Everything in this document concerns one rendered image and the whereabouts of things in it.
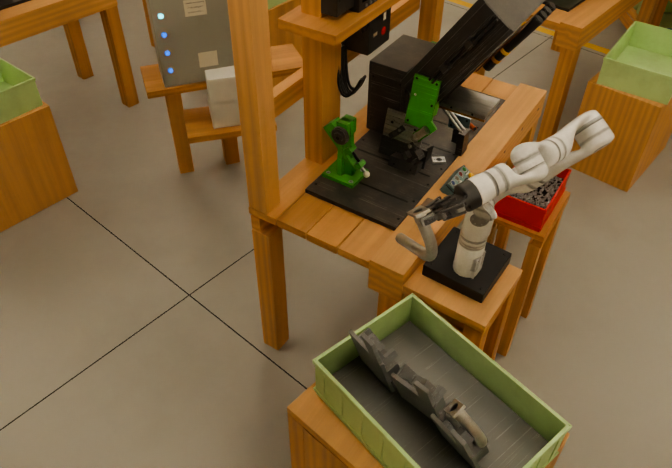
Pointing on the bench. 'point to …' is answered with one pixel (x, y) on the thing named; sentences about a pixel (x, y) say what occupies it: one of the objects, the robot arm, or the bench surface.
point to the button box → (454, 181)
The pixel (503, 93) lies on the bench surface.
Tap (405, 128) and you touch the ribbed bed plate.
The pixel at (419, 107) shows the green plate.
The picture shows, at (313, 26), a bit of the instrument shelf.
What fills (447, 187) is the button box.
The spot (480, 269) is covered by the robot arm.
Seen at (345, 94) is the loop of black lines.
